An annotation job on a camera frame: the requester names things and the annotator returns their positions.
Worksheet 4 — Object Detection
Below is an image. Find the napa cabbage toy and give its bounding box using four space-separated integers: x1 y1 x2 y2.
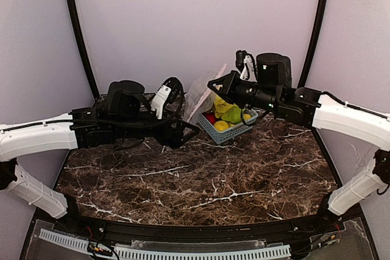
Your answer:
212 96 238 119

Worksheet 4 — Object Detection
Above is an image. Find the clear zip top bag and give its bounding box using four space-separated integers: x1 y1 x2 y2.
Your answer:
183 63 227 125

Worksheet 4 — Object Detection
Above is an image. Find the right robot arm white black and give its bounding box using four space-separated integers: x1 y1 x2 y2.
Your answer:
207 51 389 218

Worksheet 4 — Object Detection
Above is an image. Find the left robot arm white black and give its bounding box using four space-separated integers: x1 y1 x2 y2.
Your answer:
1 77 200 219

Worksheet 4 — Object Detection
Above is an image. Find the green pepper toy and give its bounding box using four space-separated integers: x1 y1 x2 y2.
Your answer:
221 107 243 125

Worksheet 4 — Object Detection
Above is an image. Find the red pepper toy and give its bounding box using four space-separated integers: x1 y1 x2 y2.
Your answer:
204 113 217 125

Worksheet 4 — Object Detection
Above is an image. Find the yellow lemon toy front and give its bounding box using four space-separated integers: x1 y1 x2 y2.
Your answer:
213 120 230 132

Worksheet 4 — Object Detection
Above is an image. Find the light blue plastic basket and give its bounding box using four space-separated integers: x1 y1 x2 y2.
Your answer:
197 110 258 144

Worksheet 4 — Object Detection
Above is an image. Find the small yellow fruit toy right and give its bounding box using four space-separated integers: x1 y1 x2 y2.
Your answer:
243 113 252 121

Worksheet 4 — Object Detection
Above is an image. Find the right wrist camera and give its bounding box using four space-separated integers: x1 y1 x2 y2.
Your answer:
235 50 255 81

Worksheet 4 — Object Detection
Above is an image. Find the white cable duct strip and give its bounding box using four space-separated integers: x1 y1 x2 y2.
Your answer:
38 228 291 259

